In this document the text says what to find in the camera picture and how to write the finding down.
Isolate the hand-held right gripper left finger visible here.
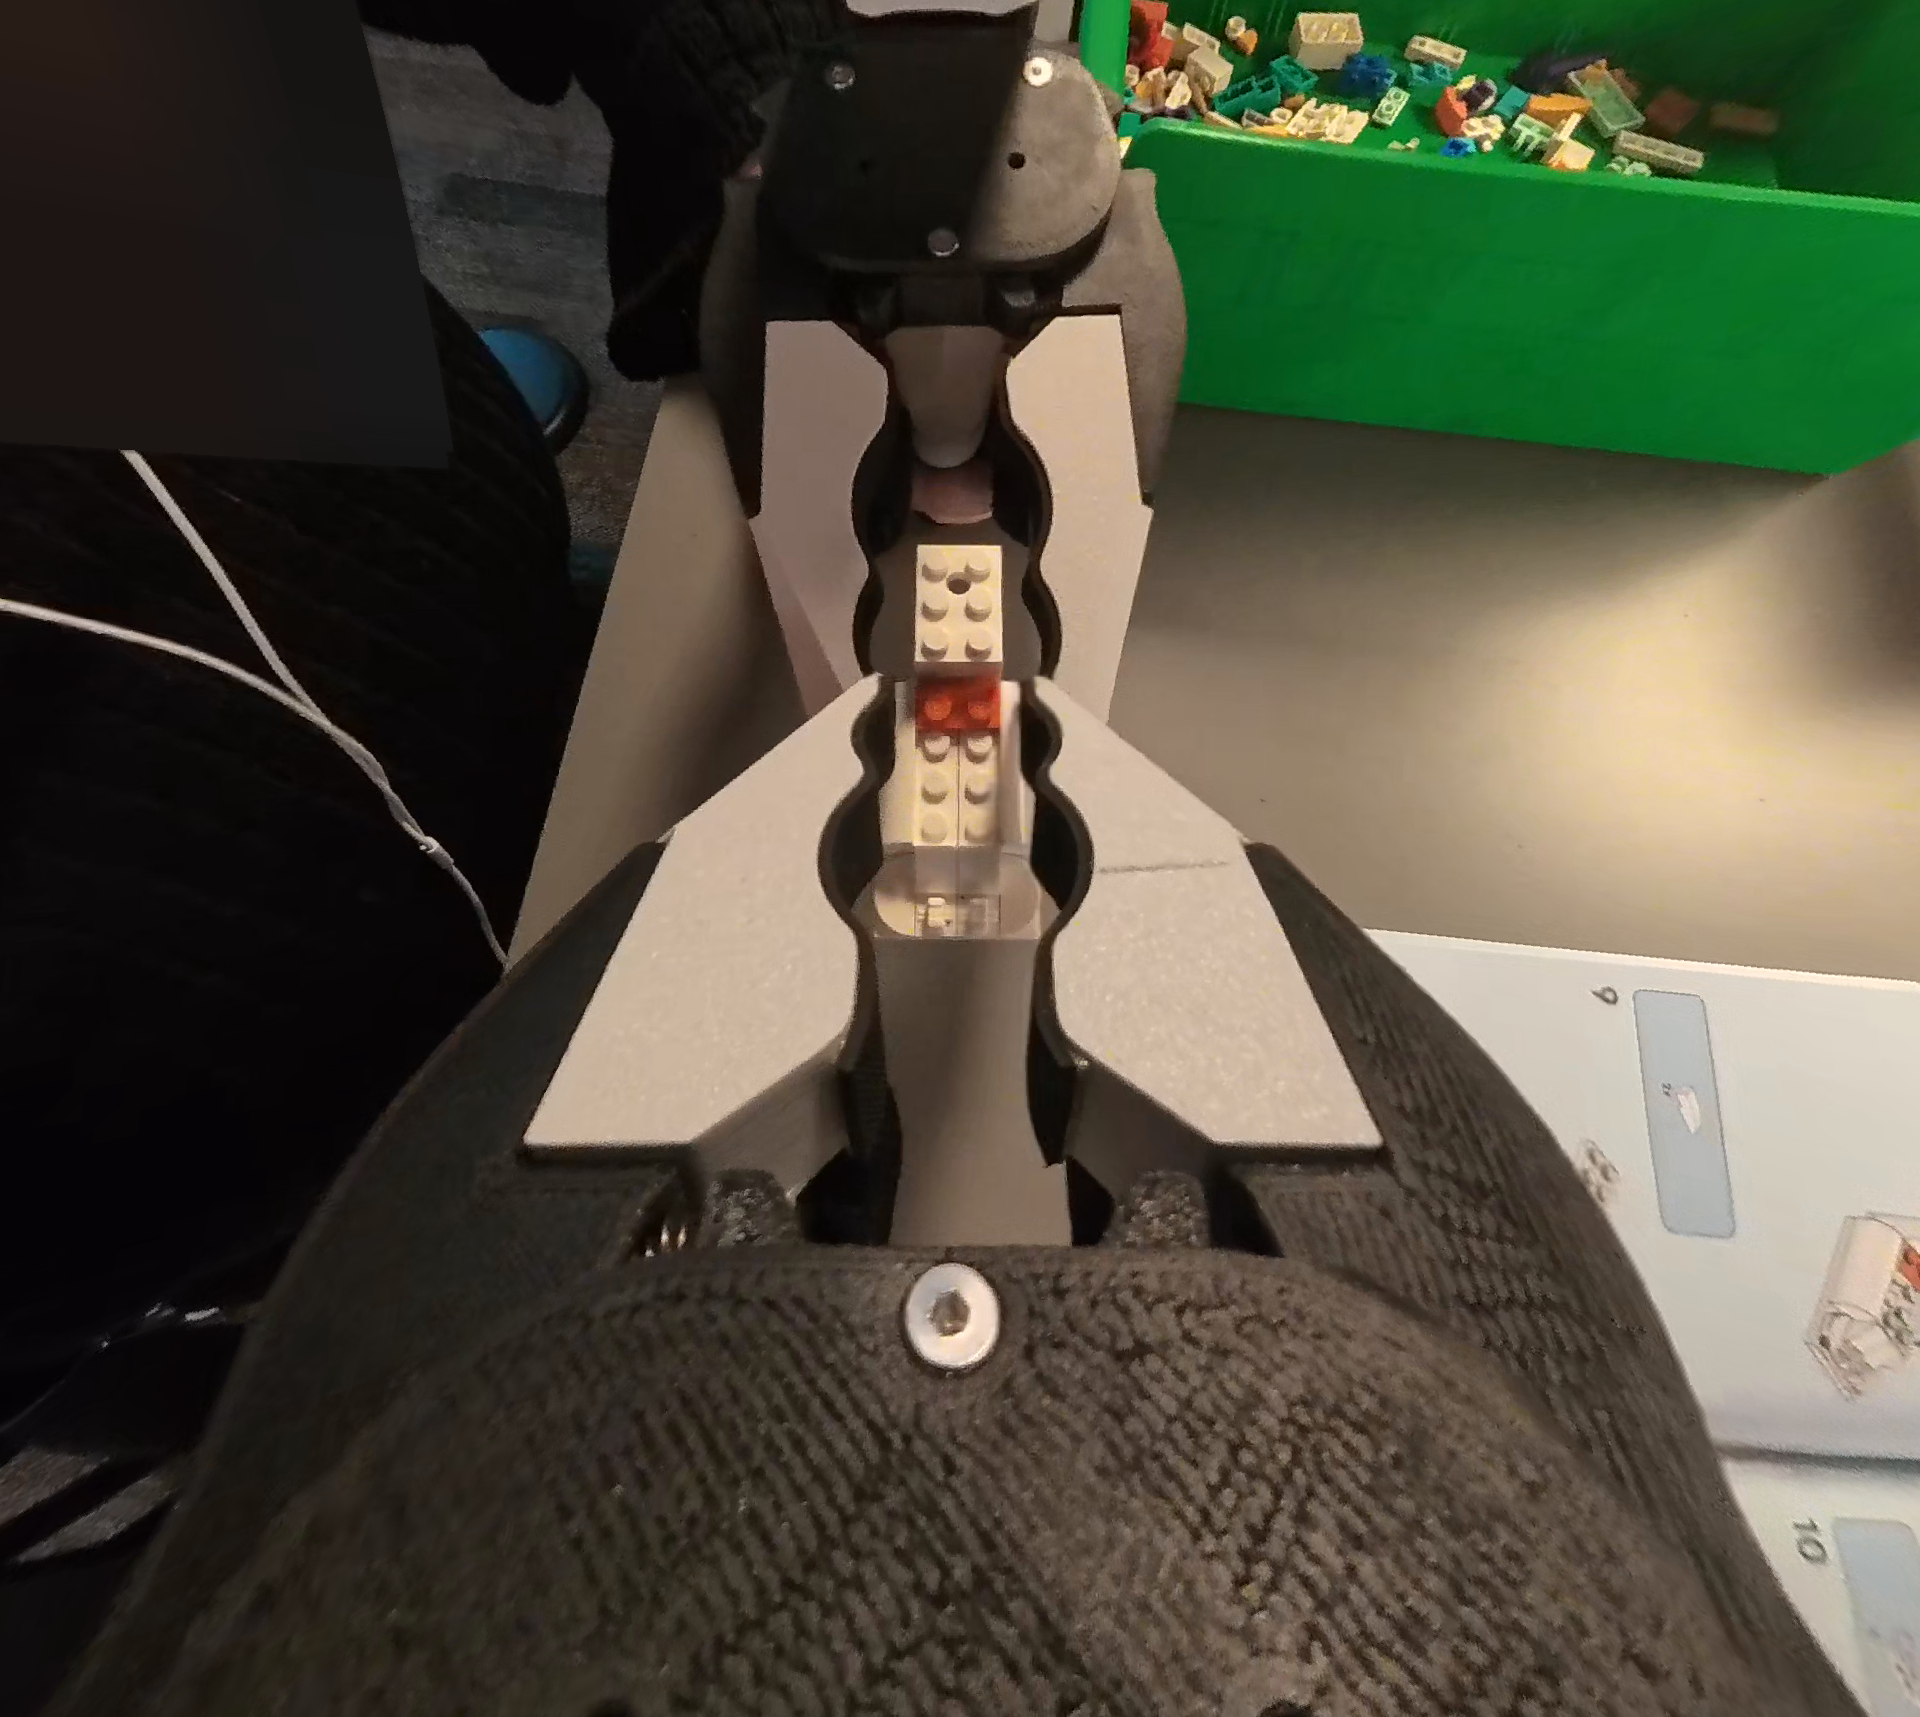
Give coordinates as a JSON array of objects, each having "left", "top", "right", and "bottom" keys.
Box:
[{"left": 519, "top": 679, "right": 907, "bottom": 1217}]

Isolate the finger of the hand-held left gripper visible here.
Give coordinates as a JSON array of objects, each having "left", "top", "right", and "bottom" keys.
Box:
[
  {"left": 994, "top": 311, "right": 1159, "bottom": 721},
  {"left": 755, "top": 318, "right": 907, "bottom": 709}
]

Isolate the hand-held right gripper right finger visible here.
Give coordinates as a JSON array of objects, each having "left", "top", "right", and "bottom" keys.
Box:
[{"left": 1025, "top": 679, "right": 1387, "bottom": 1217}]

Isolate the white lego brick model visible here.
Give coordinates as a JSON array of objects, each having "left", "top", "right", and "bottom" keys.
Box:
[{"left": 852, "top": 538, "right": 1049, "bottom": 949}]

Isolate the green plastic bin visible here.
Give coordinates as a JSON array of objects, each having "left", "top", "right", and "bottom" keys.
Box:
[{"left": 1077, "top": 0, "right": 1920, "bottom": 480}]

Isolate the pile of lego pieces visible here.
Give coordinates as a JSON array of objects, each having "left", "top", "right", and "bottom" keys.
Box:
[{"left": 1118, "top": 0, "right": 1783, "bottom": 185}]

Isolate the blue round object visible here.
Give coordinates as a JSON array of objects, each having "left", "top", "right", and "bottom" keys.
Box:
[{"left": 476, "top": 326, "right": 599, "bottom": 446}]

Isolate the open instruction booklet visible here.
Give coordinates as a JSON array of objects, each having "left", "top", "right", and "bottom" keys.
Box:
[{"left": 1368, "top": 927, "right": 1920, "bottom": 1717}]

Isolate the white earphone cable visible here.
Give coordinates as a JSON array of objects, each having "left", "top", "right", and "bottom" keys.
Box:
[{"left": 0, "top": 446, "right": 516, "bottom": 964}]

